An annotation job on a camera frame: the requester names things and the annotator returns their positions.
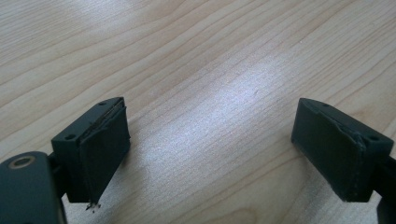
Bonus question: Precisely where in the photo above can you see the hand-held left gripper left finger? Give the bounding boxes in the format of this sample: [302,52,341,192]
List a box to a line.
[50,96,132,205]

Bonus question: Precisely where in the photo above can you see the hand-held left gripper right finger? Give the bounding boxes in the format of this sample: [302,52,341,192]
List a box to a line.
[290,97,395,203]

